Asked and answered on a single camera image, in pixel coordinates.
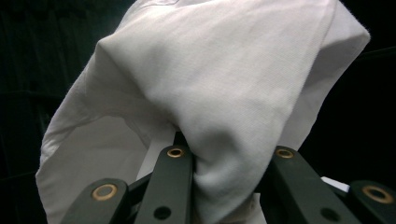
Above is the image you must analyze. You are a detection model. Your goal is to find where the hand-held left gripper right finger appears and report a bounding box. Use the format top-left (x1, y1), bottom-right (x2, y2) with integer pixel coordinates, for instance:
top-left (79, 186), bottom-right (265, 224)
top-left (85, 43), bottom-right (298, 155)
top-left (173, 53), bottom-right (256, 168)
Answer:
top-left (264, 146), bottom-right (362, 224)

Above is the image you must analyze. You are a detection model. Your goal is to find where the white garment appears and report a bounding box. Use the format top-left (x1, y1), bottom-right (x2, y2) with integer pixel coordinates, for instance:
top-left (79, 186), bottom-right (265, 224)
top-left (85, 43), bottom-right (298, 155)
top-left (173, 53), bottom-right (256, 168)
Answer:
top-left (35, 0), bottom-right (372, 224)

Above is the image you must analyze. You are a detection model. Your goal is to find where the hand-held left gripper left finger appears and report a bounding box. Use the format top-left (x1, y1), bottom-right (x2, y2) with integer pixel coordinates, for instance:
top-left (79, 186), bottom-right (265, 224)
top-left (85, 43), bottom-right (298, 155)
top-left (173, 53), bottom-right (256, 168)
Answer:
top-left (134, 144), bottom-right (194, 224)

